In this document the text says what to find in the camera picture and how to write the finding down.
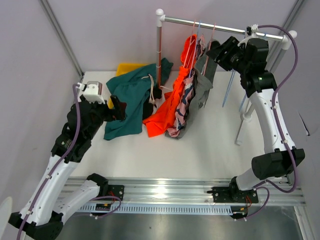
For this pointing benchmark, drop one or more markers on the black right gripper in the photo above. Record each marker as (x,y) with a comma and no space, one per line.
(229,46)

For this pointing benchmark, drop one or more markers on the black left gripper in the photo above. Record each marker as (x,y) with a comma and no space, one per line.
(120,107)

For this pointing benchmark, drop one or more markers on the blue hanger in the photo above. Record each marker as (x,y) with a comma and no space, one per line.
(243,103)
(228,87)
(196,48)

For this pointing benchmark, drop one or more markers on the pink hanger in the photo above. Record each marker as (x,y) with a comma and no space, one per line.
(187,57)
(208,48)

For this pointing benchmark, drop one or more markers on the teal shorts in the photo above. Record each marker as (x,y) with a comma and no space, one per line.
(132,125)

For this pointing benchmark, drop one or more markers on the grey shorts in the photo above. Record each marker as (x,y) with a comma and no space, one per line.
(203,85)

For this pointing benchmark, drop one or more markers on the black shorts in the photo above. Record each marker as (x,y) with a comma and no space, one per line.
(150,102)

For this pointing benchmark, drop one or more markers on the pink patterned shorts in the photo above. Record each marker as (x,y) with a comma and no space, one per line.
(183,109)

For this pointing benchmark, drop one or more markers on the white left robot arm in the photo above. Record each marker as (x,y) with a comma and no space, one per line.
(44,216)

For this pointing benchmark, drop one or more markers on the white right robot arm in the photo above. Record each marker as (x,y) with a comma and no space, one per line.
(281,156)

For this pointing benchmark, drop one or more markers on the orange shorts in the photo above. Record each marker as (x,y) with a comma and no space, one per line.
(164,118)

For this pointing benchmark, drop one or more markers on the yellow plastic tray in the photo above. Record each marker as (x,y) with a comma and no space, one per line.
(125,68)

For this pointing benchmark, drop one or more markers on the silver clothes rack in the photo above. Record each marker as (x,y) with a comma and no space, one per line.
(160,60)

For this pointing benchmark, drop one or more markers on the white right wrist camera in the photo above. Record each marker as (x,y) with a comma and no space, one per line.
(251,33)

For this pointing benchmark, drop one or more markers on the grey slotted cable duct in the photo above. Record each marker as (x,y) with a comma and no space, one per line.
(167,209)

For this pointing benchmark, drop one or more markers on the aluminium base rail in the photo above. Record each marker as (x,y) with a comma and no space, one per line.
(180,191)

